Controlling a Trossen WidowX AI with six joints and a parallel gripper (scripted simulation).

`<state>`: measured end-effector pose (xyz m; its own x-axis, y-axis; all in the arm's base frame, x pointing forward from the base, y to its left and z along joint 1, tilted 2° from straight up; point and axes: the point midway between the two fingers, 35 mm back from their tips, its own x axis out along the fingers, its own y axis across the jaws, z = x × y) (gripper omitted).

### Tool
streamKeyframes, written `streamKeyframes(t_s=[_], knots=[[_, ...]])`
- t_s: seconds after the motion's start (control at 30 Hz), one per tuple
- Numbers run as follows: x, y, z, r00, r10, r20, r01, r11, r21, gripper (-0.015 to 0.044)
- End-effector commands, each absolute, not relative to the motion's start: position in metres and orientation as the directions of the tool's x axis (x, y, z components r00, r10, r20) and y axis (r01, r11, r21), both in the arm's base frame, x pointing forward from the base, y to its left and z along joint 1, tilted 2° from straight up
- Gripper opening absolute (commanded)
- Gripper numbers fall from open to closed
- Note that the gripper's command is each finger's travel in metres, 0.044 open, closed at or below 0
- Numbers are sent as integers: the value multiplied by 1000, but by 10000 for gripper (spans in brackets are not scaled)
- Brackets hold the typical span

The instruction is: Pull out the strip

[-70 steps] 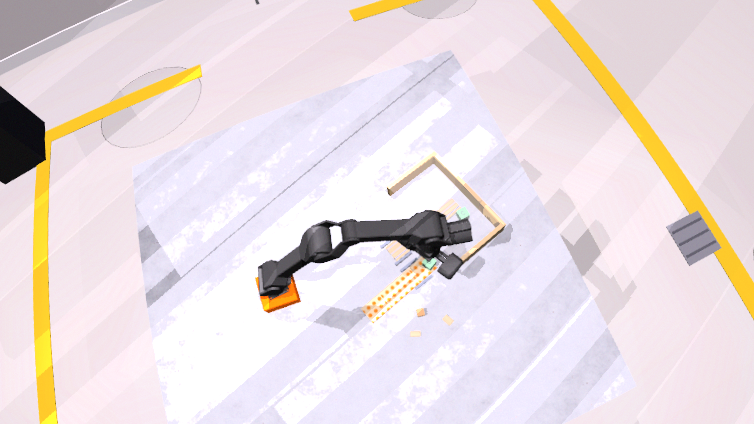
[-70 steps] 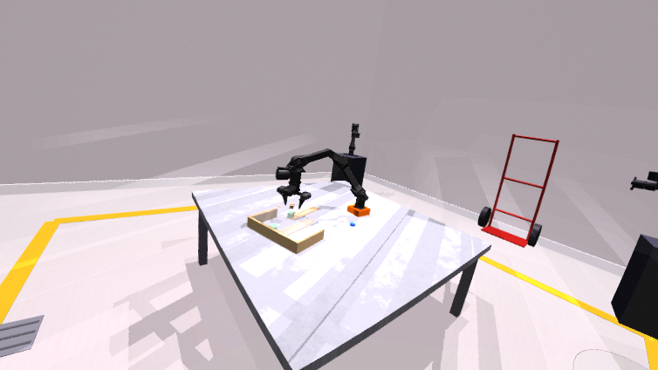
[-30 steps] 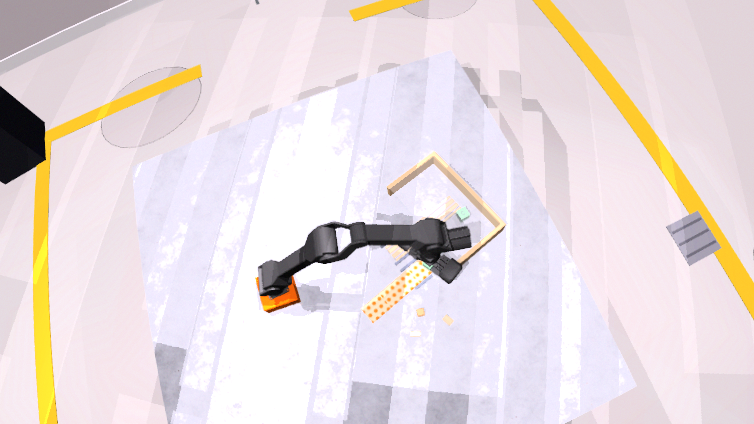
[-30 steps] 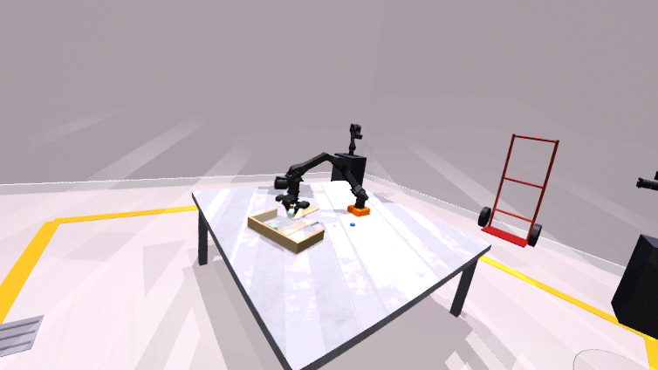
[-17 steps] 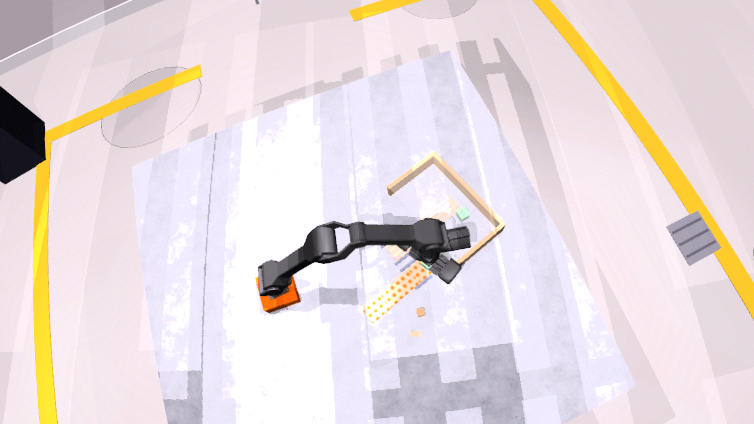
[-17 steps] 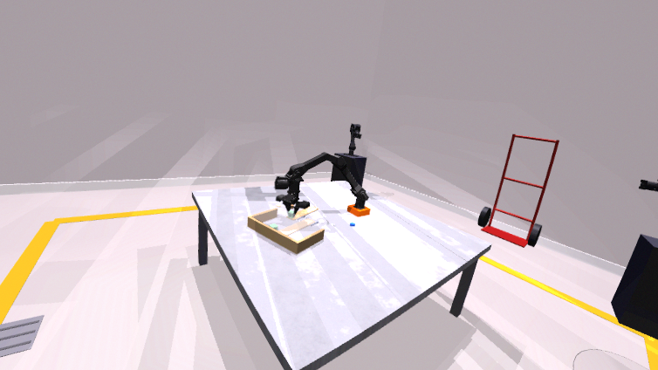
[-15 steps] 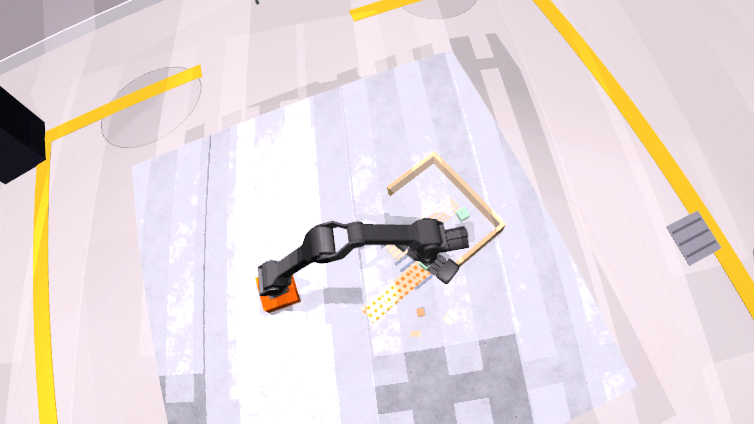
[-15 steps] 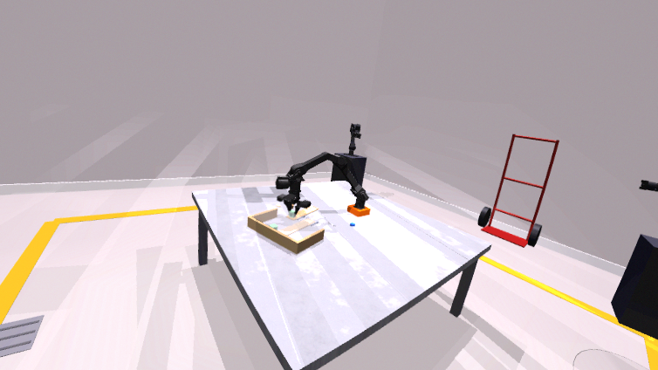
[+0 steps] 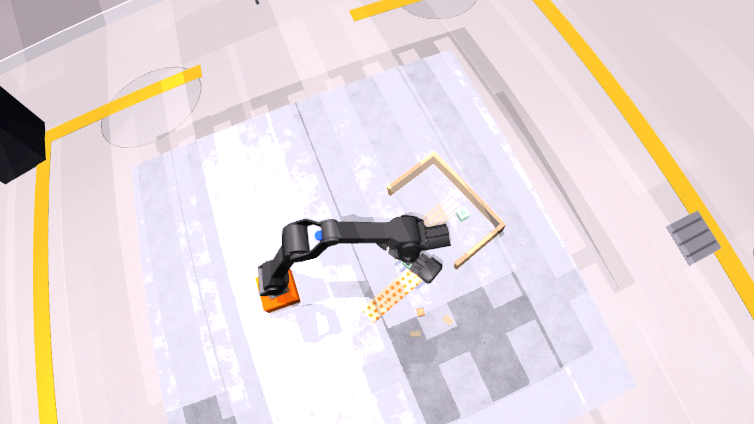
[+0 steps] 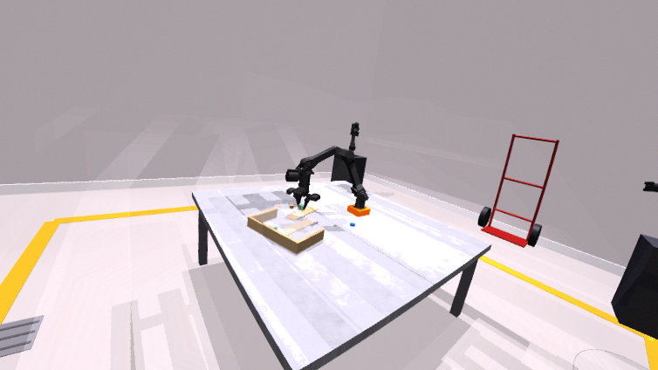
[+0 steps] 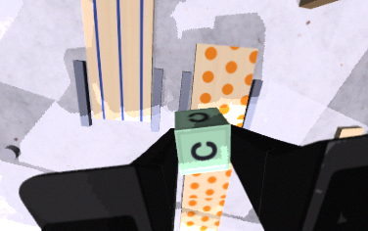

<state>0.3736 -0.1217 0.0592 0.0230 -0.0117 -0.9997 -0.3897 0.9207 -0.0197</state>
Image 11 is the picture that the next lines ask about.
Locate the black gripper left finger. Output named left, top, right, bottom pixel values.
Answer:
left=19, top=128, right=179, bottom=231

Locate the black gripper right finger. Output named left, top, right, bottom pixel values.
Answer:
left=230, top=123, right=368, bottom=231

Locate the pale green labelled cube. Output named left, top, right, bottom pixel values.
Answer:
left=174, top=107, right=231, bottom=175

